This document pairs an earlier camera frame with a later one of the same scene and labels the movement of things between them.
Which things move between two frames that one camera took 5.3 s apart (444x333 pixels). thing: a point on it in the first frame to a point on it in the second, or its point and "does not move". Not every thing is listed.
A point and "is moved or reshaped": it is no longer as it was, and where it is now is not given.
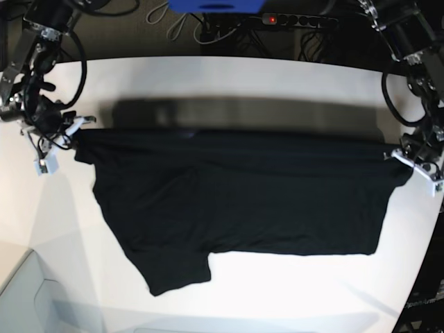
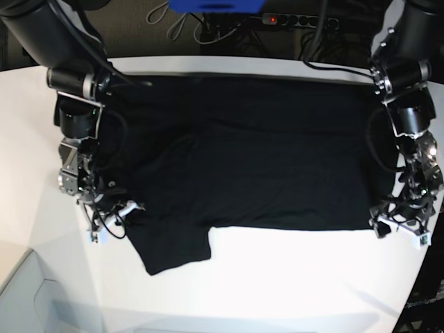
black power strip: (286, 19) does not move
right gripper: (423, 149) to (411, 221)
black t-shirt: (176, 197) is moved or reshaped
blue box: (216, 6) does not move
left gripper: (50, 127) to (103, 211)
